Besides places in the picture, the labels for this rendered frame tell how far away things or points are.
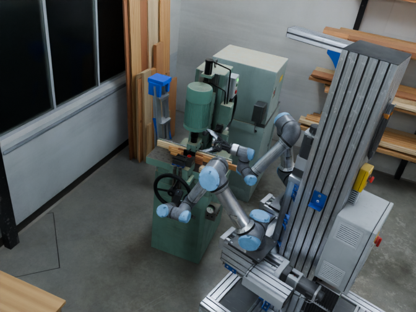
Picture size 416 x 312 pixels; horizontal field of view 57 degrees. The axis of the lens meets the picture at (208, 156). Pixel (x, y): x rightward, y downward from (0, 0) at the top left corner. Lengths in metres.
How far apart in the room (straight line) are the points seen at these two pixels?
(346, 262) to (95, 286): 1.84
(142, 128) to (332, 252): 2.60
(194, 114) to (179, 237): 1.08
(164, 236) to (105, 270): 0.53
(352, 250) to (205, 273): 1.43
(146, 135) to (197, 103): 1.75
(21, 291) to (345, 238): 1.82
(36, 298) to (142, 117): 2.27
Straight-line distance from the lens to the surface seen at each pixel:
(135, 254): 3.36
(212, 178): 1.96
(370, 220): 2.18
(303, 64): 4.77
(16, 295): 2.54
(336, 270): 2.32
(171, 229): 3.17
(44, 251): 3.46
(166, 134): 3.87
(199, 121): 2.64
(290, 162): 2.65
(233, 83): 2.84
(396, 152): 4.57
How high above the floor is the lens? 2.47
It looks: 33 degrees down
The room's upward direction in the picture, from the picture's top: 8 degrees clockwise
